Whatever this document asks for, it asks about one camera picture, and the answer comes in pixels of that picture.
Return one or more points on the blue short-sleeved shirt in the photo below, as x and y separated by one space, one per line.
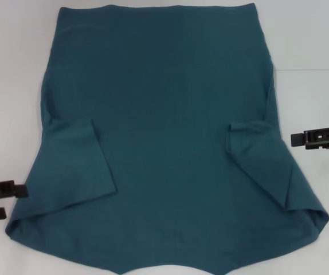
164 114

